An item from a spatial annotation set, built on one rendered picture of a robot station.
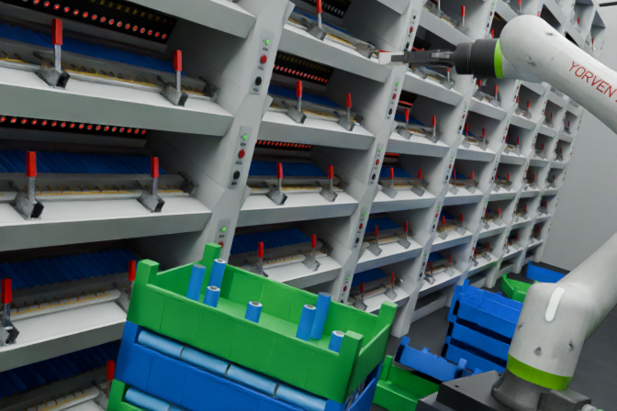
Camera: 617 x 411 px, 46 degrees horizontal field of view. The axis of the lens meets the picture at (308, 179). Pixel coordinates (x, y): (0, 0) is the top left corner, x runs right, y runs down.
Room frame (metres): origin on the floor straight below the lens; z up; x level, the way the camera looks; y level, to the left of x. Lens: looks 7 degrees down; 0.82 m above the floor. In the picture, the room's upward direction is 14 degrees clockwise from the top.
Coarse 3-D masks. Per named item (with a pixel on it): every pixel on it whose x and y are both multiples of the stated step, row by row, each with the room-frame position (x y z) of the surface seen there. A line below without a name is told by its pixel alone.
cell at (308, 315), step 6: (306, 306) 0.91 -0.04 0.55; (312, 306) 0.91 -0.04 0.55; (306, 312) 0.91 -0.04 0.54; (312, 312) 0.91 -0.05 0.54; (300, 318) 0.91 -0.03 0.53; (306, 318) 0.91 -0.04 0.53; (312, 318) 0.91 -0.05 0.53; (300, 324) 0.91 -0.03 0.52; (306, 324) 0.91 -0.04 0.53; (312, 324) 0.91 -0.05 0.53; (300, 330) 0.91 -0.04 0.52; (306, 330) 0.91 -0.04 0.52; (300, 336) 0.91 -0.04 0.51; (306, 336) 0.91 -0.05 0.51
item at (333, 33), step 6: (294, 12) 1.61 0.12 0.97; (288, 18) 1.57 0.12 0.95; (294, 18) 1.62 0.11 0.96; (300, 18) 1.64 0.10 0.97; (306, 18) 1.66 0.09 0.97; (300, 24) 1.62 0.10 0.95; (306, 24) 1.67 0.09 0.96; (330, 30) 1.77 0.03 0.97; (336, 30) 1.79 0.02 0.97; (330, 36) 1.74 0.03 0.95; (336, 36) 1.80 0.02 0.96; (342, 36) 1.83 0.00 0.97; (348, 36) 1.85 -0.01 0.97; (348, 42) 1.87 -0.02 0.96; (354, 42) 1.89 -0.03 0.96; (372, 48) 1.99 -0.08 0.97
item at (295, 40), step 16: (288, 0) 1.45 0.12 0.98; (288, 16) 1.45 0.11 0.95; (288, 32) 1.48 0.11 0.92; (304, 32) 1.59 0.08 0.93; (352, 32) 2.06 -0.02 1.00; (368, 32) 2.04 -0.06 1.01; (288, 48) 1.51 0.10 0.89; (304, 48) 1.56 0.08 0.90; (320, 48) 1.62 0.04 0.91; (336, 48) 1.67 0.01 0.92; (384, 48) 2.01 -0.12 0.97; (336, 64) 1.72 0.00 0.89; (352, 64) 1.78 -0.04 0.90; (368, 64) 1.86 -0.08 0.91; (384, 80) 1.99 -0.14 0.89
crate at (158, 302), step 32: (160, 288) 0.88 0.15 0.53; (224, 288) 1.06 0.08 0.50; (256, 288) 1.05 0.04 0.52; (288, 288) 1.03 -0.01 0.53; (128, 320) 0.89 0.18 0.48; (160, 320) 0.87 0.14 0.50; (192, 320) 0.86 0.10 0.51; (224, 320) 0.85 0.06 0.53; (288, 320) 1.03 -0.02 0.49; (352, 320) 1.00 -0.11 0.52; (384, 320) 0.97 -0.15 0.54; (224, 352) 0.84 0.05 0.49; (256, 352) 0.83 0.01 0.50; (288, 352) 0.82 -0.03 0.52; (320, 352) 0.81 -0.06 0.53; (352, 352) 0.80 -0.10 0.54; (384, 352) 0.97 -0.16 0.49; (320, 384) 0.80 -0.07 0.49; (352, 384) 0.82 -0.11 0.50
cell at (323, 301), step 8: (320, 296) 0.98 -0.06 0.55; (328, 296) 0.97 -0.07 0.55; (320, 304) 0.97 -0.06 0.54; (328, 304) 0.98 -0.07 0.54; (320, 312) 0.97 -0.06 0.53; (320, 320) 0.97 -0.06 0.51; (312, 328) 0.98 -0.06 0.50; (320, 328) 0.98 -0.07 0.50; (312, 336) 0.97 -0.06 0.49; (320, 336) 0.98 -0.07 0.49
